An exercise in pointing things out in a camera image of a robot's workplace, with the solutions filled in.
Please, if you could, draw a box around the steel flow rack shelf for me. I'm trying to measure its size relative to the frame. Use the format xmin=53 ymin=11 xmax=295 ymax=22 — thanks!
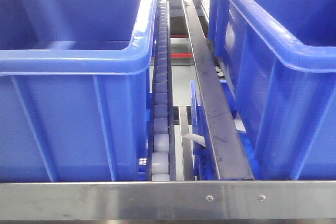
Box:
xmin=0 ymin=0 xmax=336 ymax=221

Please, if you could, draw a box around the white roller track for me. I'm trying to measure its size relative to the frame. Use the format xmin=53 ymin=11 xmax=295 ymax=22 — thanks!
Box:
xmin=147 ymin=0 xmax=176 ymax=182

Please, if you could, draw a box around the blue bin lower right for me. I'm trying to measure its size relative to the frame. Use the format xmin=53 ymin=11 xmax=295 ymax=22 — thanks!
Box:
xmin=190 ymin=80 xmax=263 ymax=180

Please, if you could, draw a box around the blue bin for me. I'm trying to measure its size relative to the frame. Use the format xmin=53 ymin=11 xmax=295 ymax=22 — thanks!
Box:
xmin=208 ymin=0 xmax=335 ymax=180
xmin=1 ymin=0 xmax=158 ymax=183
xmin=190 ymin=80 xmax=263 ymax=180

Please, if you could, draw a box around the blue bin upper left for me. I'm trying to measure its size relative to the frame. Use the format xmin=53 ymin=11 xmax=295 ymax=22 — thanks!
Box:
xmin=1 ymin=0 xmax=158 ymax=183

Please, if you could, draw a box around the blue bin upper right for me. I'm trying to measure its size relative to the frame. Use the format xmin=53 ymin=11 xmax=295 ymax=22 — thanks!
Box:
xmin=208 ymin=0 xmax=335 ymax=180

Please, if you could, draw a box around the steel guide rail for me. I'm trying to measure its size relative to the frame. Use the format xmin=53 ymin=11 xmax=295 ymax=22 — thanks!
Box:
xmin=181 ymin=0 xmax=254 ymax=180

